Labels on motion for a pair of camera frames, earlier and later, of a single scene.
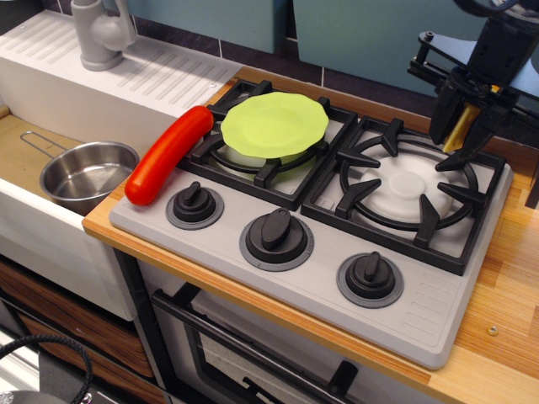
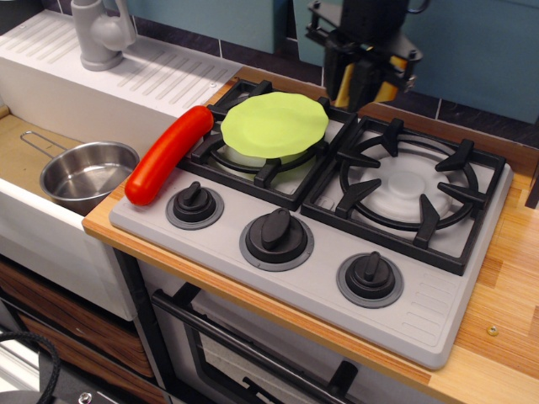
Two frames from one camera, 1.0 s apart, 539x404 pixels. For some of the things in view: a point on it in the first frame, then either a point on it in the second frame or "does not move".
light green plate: [274, 124] does not move
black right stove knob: [370, 280] does not move
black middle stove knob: [276, 241] does not move
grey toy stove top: [370, 229] does not move
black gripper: [502, 56] to [376, 26]
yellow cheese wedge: [455, 139] to [386, 93]
